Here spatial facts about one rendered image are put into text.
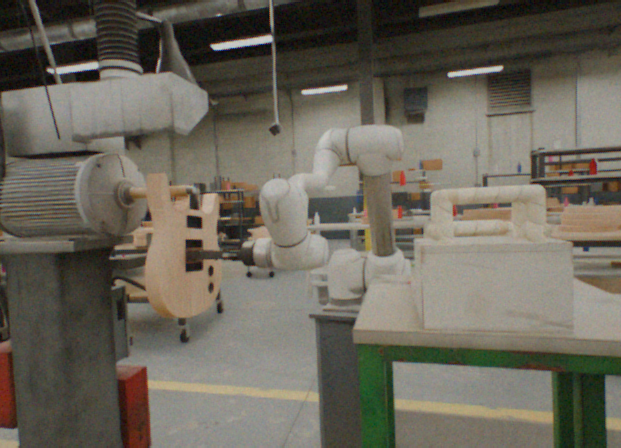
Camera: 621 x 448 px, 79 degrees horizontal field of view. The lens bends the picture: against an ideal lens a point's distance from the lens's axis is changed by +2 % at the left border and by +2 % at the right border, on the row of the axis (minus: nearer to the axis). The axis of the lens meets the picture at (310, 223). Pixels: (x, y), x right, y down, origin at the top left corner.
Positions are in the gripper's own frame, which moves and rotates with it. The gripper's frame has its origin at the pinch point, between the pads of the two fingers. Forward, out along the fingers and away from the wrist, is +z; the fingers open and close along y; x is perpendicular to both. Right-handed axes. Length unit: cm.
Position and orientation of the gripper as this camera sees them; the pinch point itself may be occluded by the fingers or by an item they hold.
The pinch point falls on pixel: (195, 255)
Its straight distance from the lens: 120.1
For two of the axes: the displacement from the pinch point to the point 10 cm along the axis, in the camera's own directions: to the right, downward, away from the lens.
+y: 2.4, 0.5, 9.7
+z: -9.7, 0.4, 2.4
